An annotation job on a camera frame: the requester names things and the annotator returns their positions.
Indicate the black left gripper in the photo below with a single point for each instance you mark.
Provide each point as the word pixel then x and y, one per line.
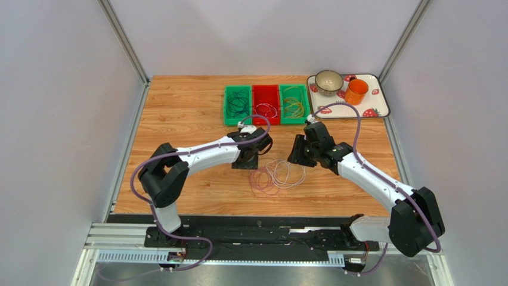
pixel 248 166

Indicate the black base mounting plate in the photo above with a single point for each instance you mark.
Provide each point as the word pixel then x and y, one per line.
pixel 252 238

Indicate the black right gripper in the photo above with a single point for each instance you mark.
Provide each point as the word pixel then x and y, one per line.
pixel 299 150

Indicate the green plastic bin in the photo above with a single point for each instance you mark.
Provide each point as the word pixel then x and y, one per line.
pixel 294 104
pixel 237 103

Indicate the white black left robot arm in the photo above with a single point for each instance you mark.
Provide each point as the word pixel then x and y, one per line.
pixel 163 176

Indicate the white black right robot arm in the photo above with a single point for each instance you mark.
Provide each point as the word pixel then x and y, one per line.
pixel 414 221

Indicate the red plastic bin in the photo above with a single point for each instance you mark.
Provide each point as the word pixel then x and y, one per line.
pixel 266 102

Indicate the aluminium frame rail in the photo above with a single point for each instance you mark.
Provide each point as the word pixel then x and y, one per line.
pixel 114 254

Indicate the aluminium corner post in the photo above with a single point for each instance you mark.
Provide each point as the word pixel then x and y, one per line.
pixel 122 36
pixel 404 38

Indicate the orange plastic cup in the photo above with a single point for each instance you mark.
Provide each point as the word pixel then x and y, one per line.
pixel 356 91

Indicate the right green plastic bin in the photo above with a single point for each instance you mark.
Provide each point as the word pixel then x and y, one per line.
pixel 294 104

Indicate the left aluminium corner post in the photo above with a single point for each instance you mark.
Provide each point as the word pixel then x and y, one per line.
pixel 122 36

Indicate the strawberry pattern tray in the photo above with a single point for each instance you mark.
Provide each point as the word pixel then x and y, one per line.
pixel 374 103

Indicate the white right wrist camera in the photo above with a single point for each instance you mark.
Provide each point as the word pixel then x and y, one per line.
pixel 310 119

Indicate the right aluminium corner post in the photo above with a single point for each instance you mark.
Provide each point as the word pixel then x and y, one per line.
pixel 404 38

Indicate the left green plastic bin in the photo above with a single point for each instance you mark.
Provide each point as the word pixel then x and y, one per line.
pixel 237 103

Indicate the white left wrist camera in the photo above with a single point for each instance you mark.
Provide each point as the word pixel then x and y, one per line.
pixel 245 128

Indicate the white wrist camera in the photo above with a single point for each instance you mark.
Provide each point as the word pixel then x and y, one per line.
pixel 245 128
pixel 310 119

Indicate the beige ceramic bowl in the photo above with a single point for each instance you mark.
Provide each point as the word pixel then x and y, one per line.
pixel 328 82

